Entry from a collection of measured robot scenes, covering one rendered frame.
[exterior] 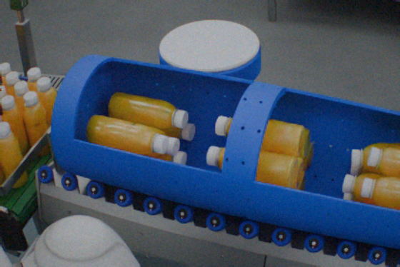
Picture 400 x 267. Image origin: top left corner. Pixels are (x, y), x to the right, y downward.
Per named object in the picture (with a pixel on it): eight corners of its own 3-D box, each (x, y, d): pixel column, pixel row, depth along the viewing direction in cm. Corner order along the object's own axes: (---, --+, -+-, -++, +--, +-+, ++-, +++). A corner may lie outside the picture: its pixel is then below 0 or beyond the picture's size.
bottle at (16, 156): (25, 169, 174) (11, 120, 164) (31, 183, 169) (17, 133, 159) (4, 177, 172) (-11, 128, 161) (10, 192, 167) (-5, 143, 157)
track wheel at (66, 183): (76, 175, 158) (80, 174, 160) (61, 170, 159) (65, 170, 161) (73, 193, 158) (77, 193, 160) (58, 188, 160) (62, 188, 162)
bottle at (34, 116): (29, 145, 182) (18, 97, 171) (51, 139, 183) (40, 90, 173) (33, 160, 177) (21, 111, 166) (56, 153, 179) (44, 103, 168)
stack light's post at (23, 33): (81, 262, 265) (23, 25, 197) (73, 258, 267) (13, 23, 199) (86, 255, 268) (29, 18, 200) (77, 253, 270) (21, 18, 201)
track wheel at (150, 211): (161, 198, 150) (165, 198, 152) (143, 193, 152) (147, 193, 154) (158, 218, 151) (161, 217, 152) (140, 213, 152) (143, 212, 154)
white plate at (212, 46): (191, 81, 176) (192, 86, 177) (278, 48, 186) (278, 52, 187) (142, 38, 195) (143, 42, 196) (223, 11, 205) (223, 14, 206)
